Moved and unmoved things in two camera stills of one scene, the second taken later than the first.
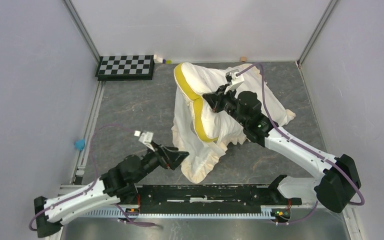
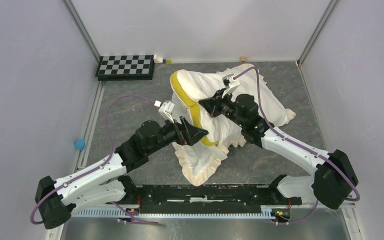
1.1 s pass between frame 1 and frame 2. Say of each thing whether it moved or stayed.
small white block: stayed
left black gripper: moved
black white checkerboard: stayed
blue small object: stayed
